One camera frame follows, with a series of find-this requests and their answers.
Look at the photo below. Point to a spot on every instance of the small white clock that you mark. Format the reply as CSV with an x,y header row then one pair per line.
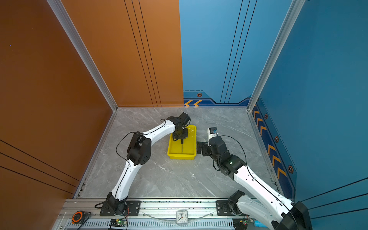
x,y
182,217

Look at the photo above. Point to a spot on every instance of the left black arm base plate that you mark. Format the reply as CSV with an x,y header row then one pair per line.
x,y
131,208

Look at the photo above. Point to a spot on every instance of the yellow plastic bin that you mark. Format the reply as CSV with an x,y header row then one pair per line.
x,y
189,152

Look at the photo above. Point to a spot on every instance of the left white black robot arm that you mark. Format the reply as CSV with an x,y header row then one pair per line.
x,y
139,152

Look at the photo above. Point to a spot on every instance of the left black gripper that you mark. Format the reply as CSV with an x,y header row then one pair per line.
x,y
185,136

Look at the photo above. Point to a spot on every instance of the green circuit board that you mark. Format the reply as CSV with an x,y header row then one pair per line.
x,y
118,224

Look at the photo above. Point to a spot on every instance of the right small circuit board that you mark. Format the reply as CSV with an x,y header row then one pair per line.
x,y
242,224

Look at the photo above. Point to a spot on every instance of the orange black tape measure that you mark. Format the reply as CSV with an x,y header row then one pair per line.
x,y
78,217

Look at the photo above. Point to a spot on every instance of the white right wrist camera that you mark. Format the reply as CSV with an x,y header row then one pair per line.
x,y
212,132

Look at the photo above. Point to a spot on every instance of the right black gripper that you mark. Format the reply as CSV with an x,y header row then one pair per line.
x,y
205,146

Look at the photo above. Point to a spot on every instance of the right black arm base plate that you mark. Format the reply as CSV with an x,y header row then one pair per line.
x,y
227,208

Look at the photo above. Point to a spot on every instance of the white slotted cable duct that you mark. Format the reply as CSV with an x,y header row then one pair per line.
x,y
152,224

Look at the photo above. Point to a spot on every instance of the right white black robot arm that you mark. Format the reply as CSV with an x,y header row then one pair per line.
x,y
271,208

